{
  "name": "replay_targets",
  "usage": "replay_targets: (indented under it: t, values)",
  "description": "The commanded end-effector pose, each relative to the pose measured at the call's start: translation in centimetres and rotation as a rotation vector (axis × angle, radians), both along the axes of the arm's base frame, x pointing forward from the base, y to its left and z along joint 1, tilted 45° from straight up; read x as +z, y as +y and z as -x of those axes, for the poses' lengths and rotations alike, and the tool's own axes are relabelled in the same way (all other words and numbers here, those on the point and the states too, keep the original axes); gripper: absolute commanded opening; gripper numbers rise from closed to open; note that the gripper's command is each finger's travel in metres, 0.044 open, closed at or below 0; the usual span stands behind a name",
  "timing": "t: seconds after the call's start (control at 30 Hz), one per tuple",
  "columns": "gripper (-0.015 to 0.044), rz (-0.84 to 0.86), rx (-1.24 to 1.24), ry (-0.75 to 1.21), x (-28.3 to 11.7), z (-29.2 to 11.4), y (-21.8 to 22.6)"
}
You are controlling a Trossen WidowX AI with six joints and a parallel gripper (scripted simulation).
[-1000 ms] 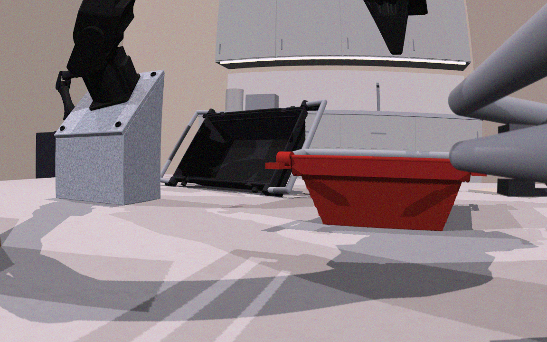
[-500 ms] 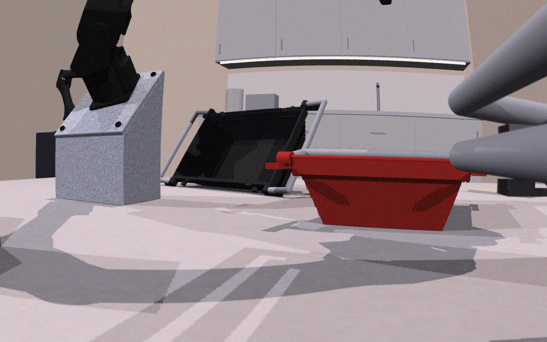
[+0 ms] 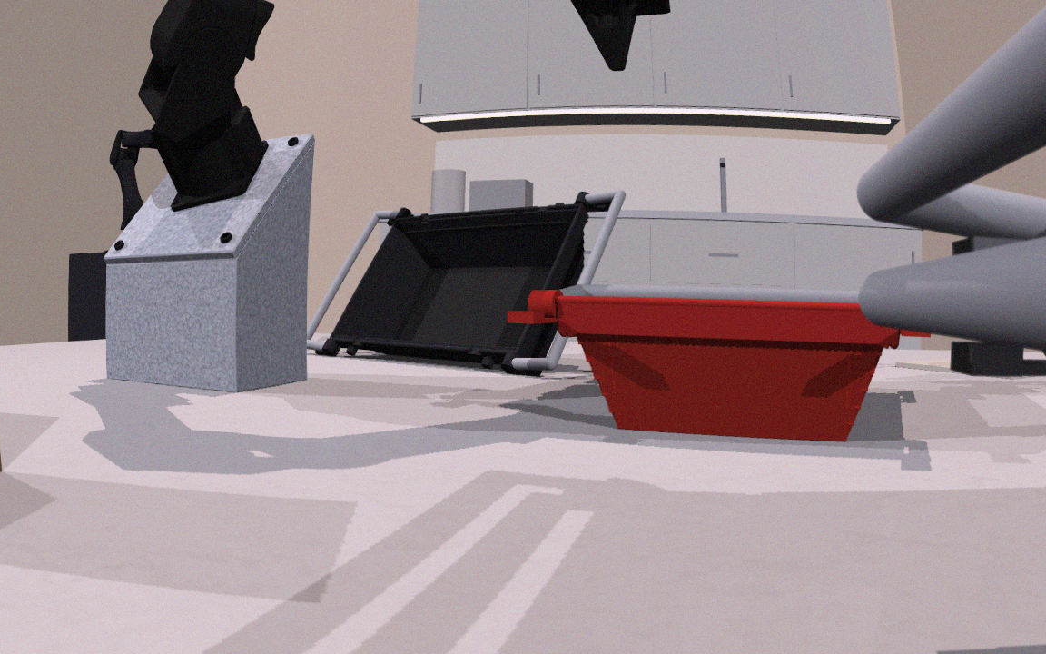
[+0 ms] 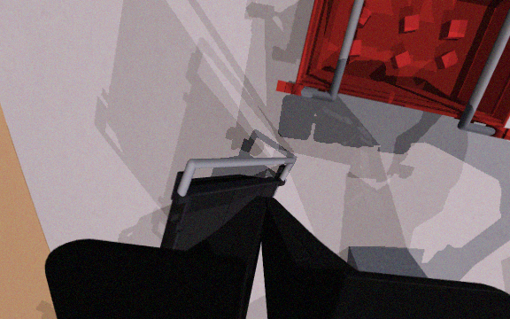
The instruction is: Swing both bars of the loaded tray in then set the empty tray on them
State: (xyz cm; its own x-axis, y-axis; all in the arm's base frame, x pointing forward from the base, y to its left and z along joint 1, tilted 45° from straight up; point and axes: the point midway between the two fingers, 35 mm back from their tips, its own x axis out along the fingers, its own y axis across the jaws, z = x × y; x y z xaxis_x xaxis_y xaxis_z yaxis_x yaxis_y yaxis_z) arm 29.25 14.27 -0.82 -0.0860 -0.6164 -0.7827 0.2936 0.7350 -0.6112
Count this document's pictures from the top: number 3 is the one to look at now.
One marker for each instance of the red plastic tray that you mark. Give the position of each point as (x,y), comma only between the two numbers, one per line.
(758,369)

